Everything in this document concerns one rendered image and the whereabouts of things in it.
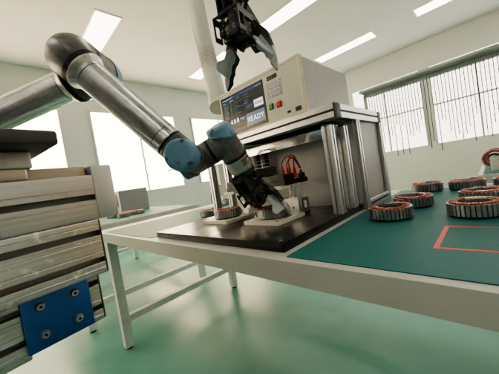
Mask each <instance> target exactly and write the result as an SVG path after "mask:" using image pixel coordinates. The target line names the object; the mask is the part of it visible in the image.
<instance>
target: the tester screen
mask: <svg viewBox="0 0 499 374"><path fill-rule="evenodd" d="M261 96H263V93H262V87H261V82H259V83H257V84H255V85H253V86H252V87H250V88H247V89H246V90H244V91H242V92H240V93H237V94H236V95H234V96H232V97H230V98H228V99H226V100H224V101H223V102H222V106H223V111H224V119H225V121H227V122H229V123H230V120H233V119H235V118H238V117H239V119H240V122H239V123H237V124H235V125H232V127H234V126H236V125H240V124H241V123H244V122H245V124H246V126H244V127H242V128H239V129H236V130H234V131H235V132H236V131H240V130H242V129H245V128H248V127H250V126H253V125H257V124H259V123H261V122H265V121H267V120H263V121H260V122H257V123H255V124H253V125H249V126H247V118H246V114H248V113H250V112H253V111H256V110H258V109H259V108H263V107H264V104H262V105H259V106H257V107H255V108H252V109H250V110H248V111H245V107H244V104H247V103H248V102H251V101H253V100H254V99H257V98H259V97H261ZM264 109H265V107H264ZM230 124H231V123H230Z"/></svg>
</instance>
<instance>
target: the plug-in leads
mask: <svg viewBox="0 0 499 374"><path fill-rule="evenodd" d="M291 156H293V157H291ZM286 157H289V159H288V161H287V163H288V167H287V164H286V169H287V170H286V172H287V174H288V173H291V169H290V165H289V161H290V159H293V174H294V178H297V177H305V173H304V172H302V169H303V168H301V166H300V165H299V162H298V161H297V159H296V157H295V156H294V155H292V154H291V155H290V156H286ZM286 157H285V158H286ZM290 157H291V158H290ZM285 158H284V159H285ZM294 158H295V159H294ZM283 161H284V160H282V162H281V171H282V174H285V172H284V169H283V166H282V163H283ZM294 161H295V162H296V164H297V165H298V167H299V168H298V170H299V173H298V175H297V172H296V168H295V165H294Z"/></svg>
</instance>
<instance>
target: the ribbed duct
mask: <svg viewBox="0 0 499 374"><path fill-rule="evenodd" d="M187 2H188V7H189V13H190V18H191V23H192V28H193V33H194V38H195V44H196V47H197V50H198V55H199V59H200V64H201V67H202V71H203V77H204V80H205V83H206V91H207V96H208V100H209V109H210V111H211V112H212V113H213V114H221V107H220V102H219V96H220V95H222V94H224V93H225V90H224V83H223V80H222V76H221V74H220V73H219V72H218V71H217V70H216V64H217V62H218V60H217V57H216V54H215V48H214V45H213V42H212V37H211V33H210V29H209V23H208V18H207V14H206V8H205V3H204V0H187Z"/></svg>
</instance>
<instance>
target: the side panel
mask: <svg viewBox="0 0 499 374"><path fill-rule="evenodd" d="M353 125H354V131H355V136H356V146H357V151H358V157H359V167H360V172H361V178H362V187H363V192H364V198H365V204H361V206H362V209H368V207H370V206H372V205H374V204H377V203H381V202H382V201H383V200H386V199H387V198H389V197H391V187H390V182H389V176H388V167H387V160H386V155H385V145H384V139H383V134H382V123H381V122H378V123H373V122H361V121H359V119H354V120H353Z"/></svg>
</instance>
